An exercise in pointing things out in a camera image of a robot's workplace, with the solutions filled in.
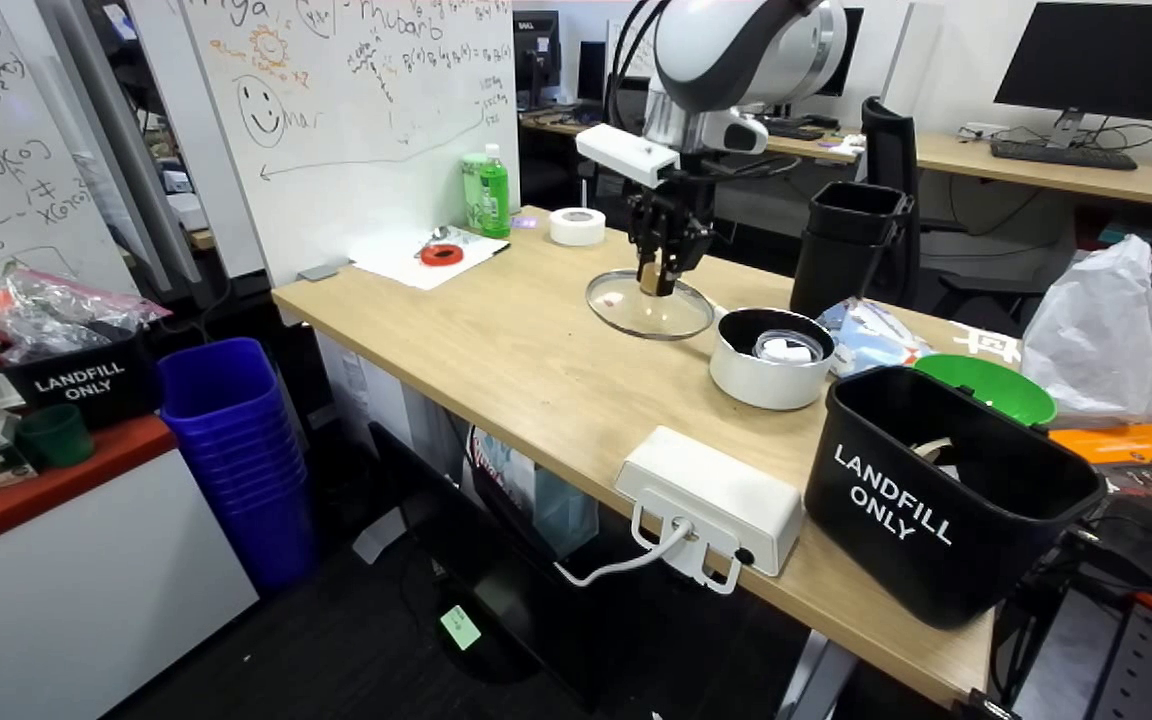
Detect green sticky note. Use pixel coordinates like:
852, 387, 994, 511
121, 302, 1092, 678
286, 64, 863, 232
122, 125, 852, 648
437, 600, 486, 658

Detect glass lid with wooden knob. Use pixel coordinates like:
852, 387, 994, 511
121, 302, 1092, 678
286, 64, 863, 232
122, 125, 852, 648
583, 263, 718, 346

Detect white pot with wooden handle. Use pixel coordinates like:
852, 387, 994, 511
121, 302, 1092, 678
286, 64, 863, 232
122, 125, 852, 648
703, 302, 840, 411

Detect white cable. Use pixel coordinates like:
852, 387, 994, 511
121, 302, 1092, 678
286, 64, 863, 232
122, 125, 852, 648
547, 506, 694, 593

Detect whiteboard with dense writing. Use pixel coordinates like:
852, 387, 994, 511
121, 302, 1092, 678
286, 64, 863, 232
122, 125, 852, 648
0, 0, 141, 324

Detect white control box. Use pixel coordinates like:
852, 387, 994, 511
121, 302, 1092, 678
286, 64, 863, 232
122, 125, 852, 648
610, 423, 807, 598

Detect green plastic bottle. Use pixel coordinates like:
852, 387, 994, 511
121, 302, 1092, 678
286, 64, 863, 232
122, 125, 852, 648
457, 141, 516, 246

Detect stacked blue bins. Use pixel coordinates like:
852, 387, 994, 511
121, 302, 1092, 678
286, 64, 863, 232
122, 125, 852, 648
153, 335, 325, 598

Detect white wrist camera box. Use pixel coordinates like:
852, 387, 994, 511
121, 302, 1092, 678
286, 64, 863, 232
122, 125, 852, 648
573, 121, 683, 192

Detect black perforated metal panel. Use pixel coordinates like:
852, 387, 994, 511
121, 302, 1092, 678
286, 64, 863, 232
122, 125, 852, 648
993, 524, 1152, 720

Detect green bowl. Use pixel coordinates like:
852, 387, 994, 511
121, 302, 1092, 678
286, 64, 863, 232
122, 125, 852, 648
910, 351, 1061, 434

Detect whiteboard with smiley drawing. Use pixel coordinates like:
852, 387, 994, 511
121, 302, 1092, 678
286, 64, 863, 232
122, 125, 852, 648
173, 0, 524, 287

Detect white cutting board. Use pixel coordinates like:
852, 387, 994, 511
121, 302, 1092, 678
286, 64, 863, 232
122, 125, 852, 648
352, 221, 511, 297

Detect empty black plastic bin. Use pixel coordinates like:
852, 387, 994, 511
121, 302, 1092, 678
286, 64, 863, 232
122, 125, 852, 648
789, 181, 921, 324

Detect grey whiteboard eraser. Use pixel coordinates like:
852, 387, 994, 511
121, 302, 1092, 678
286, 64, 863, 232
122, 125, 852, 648
293, 256, 355, 287

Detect white cup inside pot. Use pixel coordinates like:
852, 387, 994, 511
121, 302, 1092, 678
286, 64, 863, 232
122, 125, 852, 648
746, 324, 832, 373

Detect dark green cup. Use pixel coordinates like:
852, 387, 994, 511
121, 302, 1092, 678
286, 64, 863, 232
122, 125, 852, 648
13, 400, 96, 473

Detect white plastic bag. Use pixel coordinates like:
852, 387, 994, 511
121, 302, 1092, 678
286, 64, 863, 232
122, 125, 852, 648
1015, 232, 1152, 434

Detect clear bag of trash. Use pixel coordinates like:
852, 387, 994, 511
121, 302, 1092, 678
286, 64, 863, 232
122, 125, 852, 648
0, 262, 173, 369

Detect wide black computer monitor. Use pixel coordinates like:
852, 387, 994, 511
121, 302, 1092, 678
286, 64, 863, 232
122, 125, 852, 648
993, 0, 1152, 121

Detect clear bluish plastic bag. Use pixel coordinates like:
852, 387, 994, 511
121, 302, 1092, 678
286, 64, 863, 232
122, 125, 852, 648
810, 297, 929, 380

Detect orange folder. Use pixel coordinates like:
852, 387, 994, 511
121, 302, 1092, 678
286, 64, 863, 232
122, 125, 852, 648
1047, 417, 1152, 473

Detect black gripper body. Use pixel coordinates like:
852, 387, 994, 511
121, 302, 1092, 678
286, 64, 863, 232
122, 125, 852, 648
630, 141, 727, 232

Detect red tape roll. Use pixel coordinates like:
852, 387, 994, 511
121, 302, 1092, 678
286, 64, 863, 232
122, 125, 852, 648
416, 237, 469, 274

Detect black keyboard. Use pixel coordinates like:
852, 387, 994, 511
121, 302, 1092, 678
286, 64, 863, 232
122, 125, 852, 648
988, 138, 1144, 174
758, 116, 832, 146

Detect white tape roll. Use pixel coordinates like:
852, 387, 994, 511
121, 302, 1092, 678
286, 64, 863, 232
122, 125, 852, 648
545, 206, 610, 252

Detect black mesh office chair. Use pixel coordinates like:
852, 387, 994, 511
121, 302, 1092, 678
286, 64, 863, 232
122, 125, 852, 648
855, 97, 1081, 302
588, 71, 737, 252

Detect large black landfill bin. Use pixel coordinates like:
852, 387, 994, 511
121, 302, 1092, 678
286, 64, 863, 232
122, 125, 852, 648
804, 365, 1111, 633

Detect small black landfill bin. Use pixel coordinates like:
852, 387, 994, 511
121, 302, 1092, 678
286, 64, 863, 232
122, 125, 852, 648
0, 334, 165, 434

